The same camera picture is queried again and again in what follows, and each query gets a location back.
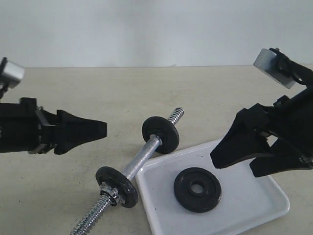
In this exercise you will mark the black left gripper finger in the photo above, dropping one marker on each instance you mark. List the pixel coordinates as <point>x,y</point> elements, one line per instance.
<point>72,131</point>

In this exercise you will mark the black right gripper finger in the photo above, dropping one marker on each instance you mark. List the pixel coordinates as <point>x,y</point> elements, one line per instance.
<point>284,158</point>
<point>244,140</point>

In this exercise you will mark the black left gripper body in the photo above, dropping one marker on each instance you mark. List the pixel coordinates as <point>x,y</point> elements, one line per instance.
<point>26,127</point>

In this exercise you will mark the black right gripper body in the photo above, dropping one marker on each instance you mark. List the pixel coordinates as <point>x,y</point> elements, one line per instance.
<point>287,125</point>

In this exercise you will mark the black weight plate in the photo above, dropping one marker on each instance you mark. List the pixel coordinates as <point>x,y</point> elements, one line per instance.
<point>197,189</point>
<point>115,179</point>
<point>164,129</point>

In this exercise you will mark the chrome star collar nut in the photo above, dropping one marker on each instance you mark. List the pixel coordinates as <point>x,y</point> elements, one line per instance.
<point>111,193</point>

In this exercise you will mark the chrome threaded dumbbell bar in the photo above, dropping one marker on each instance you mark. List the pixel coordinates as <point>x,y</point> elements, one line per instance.
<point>86,224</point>

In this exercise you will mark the white plastic tray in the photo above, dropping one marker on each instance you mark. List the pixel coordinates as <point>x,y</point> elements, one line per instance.
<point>246,201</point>

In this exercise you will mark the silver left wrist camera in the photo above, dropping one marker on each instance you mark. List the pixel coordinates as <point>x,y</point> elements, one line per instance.
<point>11,74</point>

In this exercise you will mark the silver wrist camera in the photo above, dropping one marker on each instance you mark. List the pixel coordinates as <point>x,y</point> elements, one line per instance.
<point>11,74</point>
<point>274,64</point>

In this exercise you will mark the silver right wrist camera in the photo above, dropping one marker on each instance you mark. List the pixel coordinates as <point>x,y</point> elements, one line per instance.
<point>274,64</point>

